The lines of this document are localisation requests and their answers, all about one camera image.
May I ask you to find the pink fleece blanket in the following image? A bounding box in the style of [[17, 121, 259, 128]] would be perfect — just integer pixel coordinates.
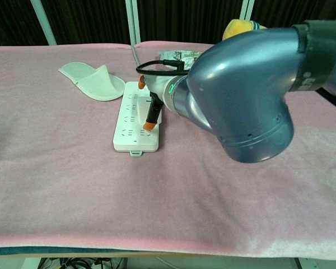
[[0, 41, 336, 258]]

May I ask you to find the tangle of floor cables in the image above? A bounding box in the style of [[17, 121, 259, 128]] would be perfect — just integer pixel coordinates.
[[38, 257, 124, 269]]

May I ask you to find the white snack bag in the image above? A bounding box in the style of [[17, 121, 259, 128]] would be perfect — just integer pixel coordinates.
[[158, 49, 206, 71]]

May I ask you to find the white power strip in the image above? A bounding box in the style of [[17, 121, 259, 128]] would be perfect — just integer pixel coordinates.
[[113, 81, 164, 156]]

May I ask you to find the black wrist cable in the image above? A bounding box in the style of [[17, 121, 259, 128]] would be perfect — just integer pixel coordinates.
[[135, 59, 190, 78]]

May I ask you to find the white disposable slipper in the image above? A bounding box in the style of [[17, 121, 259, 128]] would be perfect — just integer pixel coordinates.
[[58, 62, 127, 102]]

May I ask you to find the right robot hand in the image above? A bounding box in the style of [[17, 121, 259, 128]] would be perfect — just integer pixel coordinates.
[[137, 73, 175, 132]]

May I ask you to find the yellow plush toy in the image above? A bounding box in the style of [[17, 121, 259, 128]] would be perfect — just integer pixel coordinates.
[[222, 18, 268, 40]]

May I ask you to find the grey power strip cord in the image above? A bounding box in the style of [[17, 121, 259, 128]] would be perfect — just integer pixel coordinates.
[[130, 44, 142, 68]]

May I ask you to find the white partition post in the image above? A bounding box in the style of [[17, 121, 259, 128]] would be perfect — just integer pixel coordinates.
[[239, 0, 256, 21], [125, 0, 141, 45], [30, 0, 57, 46]]

